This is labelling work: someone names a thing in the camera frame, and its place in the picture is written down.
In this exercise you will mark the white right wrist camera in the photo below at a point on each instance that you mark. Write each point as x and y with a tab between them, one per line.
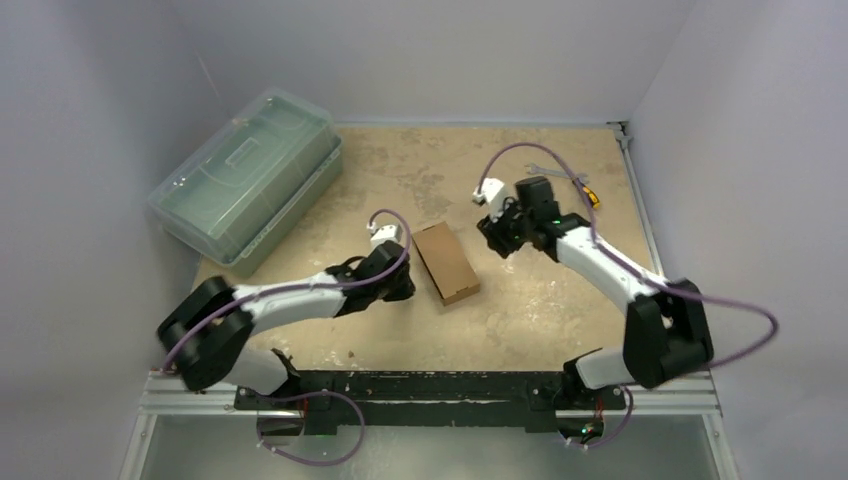
491	193

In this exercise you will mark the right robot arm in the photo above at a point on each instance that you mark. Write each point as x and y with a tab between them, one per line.
666	332

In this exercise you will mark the aluminium frame rail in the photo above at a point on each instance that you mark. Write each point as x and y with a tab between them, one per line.
184	435

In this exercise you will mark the silver wrench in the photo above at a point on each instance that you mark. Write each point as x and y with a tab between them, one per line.
534	169

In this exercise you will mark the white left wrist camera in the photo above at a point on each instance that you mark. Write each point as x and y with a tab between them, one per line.
385	233

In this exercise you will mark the clear plastic storage box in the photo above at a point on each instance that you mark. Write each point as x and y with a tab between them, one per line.
236	197

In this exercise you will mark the yellow black screwdriver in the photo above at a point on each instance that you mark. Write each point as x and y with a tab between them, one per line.
592	197

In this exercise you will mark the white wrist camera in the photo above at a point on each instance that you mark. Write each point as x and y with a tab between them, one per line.
385	233
491	193

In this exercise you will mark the brown cardboard box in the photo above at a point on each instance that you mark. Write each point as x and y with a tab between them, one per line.
446	263

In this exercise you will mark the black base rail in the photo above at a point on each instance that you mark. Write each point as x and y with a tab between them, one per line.
531	400

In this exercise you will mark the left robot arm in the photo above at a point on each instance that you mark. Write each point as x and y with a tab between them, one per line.
205	338

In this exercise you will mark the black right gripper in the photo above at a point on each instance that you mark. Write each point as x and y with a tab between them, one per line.
499	234

